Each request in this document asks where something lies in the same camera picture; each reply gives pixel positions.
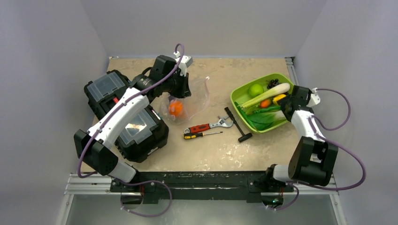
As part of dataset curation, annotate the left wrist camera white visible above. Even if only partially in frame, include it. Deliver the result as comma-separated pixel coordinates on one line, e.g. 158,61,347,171
173,51,193,77

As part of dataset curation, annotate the mango orange green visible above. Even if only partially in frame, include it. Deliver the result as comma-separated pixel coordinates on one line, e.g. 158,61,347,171
259,99,273,109

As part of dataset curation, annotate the black toolbox far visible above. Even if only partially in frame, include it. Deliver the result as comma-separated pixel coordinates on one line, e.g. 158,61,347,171
84,70,130,120

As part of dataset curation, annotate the green chili pepper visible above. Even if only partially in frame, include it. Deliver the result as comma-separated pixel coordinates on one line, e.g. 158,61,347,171
253,105,281,114

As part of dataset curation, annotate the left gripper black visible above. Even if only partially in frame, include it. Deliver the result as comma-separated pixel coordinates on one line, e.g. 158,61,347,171
162,70,191,98

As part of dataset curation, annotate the yellow black screwdriver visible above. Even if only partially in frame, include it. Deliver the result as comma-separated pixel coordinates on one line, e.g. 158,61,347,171
183,131,223,140

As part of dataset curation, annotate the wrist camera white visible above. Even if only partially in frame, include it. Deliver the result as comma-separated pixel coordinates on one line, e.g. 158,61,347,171
173,51,193,77
307,88,321,107

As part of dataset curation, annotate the red handled adjustable wrench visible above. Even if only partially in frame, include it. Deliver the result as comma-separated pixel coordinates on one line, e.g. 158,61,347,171
184,116,233,134

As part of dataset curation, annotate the black toolbox near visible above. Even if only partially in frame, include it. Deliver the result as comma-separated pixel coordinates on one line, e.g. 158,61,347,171
115,105,169,163

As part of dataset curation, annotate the dark grapes bunch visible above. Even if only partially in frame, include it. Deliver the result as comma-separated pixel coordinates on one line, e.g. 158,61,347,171
267,79,279,89

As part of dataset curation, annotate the yellow lemon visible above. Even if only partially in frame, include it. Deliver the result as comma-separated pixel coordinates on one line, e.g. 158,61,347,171
272,94,287,105

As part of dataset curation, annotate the black hammer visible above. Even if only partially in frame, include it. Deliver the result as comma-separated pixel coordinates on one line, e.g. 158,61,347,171
224,107,253,143

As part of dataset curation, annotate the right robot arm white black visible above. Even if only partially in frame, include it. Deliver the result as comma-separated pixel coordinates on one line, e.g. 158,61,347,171
262,85,338,191

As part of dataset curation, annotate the orange tangerine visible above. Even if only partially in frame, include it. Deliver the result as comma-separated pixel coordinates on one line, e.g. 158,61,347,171
168,100,184,117

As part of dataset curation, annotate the black toolbox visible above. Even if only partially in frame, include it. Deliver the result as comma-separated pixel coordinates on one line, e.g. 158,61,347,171
84,70,130,120
115,105,169,163

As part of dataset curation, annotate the green apple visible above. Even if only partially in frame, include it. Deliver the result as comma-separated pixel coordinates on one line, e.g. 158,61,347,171
248,83,264,98

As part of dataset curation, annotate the celery stalk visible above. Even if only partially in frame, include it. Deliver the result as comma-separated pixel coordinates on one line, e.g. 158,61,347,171
239,83,291,108

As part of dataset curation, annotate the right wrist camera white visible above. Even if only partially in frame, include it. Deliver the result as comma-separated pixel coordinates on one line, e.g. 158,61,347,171
307,88,321,107

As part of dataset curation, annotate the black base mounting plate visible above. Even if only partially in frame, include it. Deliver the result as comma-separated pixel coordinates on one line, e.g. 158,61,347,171
110,171,294,204

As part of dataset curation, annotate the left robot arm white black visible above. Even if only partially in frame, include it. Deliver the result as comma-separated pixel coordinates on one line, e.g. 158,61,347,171
74,51,193,192

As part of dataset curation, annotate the green plastic basin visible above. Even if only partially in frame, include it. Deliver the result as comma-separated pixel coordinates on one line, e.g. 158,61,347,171
230,73,293,134

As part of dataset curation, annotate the clear zip top bag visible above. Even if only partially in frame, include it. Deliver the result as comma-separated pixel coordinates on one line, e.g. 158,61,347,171
159,76,210,124

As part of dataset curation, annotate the bok choy green white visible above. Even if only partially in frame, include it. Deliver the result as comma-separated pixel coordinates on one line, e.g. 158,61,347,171
234,102,287,132

